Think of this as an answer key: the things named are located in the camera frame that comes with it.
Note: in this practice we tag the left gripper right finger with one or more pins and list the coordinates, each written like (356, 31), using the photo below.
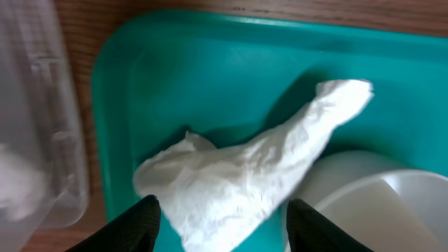
(310, 231)

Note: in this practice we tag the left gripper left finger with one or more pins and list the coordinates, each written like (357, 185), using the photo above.
(135, 230)

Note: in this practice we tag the clear plastic waste bin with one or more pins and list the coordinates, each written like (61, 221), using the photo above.
(44, 170)

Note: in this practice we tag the grey metal bowl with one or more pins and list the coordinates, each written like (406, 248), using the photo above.
(334, 171)

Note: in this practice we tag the white paper cup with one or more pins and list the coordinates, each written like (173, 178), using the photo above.
(403, 210)

